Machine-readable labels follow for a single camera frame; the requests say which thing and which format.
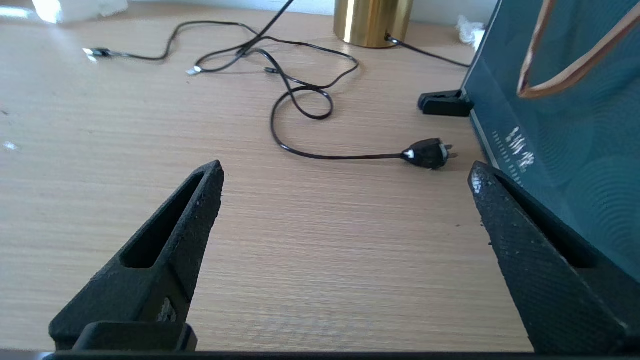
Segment black cables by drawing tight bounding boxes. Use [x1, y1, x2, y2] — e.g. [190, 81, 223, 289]
[235, 0, 473, 172]

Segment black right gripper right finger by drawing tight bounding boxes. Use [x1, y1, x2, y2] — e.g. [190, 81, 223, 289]
[467, 161, 640, 355]

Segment white toilet paper roll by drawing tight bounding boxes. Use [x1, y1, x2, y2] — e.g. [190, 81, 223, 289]
[31, 0, 129, 24]

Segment crumpled white tissue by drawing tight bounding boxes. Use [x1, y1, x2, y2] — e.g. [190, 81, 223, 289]
[456, 15, 487, 52]

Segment thin black usb cable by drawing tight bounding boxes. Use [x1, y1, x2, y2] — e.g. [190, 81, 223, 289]
[82, 21, 360, 121]

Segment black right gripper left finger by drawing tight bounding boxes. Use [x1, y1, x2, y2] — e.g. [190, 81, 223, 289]
[48, 160, 225, 351]

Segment brass desk lamp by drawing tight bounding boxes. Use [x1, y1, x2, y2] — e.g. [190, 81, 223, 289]
[333, 0, 414, 50]

